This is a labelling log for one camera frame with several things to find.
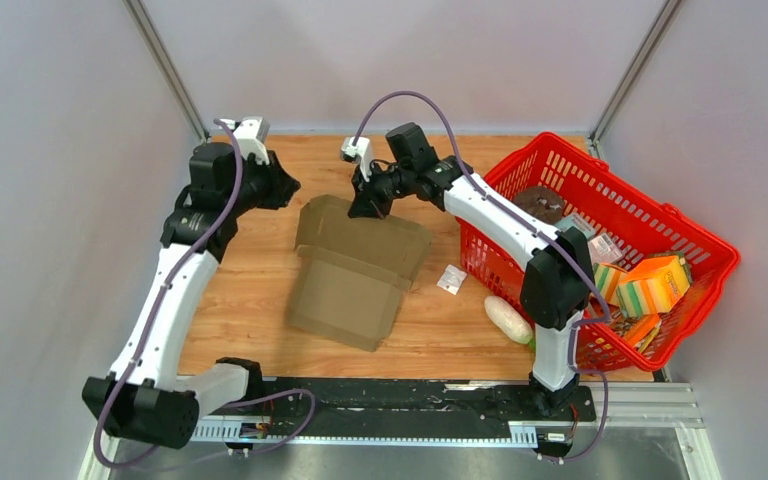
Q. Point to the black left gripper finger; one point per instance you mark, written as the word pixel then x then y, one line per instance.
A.
pixel 282 181
pixel 281 194

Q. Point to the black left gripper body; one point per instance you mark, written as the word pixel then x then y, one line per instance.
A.
pixel 256 181

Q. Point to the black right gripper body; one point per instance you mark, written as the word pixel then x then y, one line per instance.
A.
pixel 392 182

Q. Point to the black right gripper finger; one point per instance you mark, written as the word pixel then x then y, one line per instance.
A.
pixel 382 206
pixel 363 205

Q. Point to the brown cardboard box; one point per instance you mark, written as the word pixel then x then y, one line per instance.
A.
pixel 353 272

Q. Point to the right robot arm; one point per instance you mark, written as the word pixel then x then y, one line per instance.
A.
pixel 558 277

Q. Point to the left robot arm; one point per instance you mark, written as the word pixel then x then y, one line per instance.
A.
pixel 141 398

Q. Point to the teal small box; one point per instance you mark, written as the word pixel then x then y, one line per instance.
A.
pixel 574 220

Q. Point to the small white packet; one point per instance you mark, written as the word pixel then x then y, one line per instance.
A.
pixel 452 279

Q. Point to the brown round chocolate cake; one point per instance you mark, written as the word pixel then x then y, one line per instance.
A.
pixel 541 202

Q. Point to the pink transparent packet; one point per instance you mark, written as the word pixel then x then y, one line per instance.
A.
pixel 603 250

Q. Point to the striped colourful sponge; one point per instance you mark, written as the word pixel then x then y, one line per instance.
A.
pixel 607 278

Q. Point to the red plastic basket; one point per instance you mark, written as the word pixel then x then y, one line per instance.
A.
pixel 640 226

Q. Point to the orange sponge pack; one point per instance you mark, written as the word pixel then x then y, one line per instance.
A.
pixel 655 285

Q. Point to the orange snack bag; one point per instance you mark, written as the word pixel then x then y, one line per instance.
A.
pixel 638 332

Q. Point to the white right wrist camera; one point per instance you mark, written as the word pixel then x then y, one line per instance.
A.
pixel 359 151

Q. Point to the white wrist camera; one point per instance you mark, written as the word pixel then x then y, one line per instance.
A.
pixel 359 151
pixel 248 136

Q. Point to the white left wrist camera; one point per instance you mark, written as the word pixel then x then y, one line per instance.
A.
pixel 248 136

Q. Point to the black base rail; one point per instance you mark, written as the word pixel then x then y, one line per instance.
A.
pixel 401 412

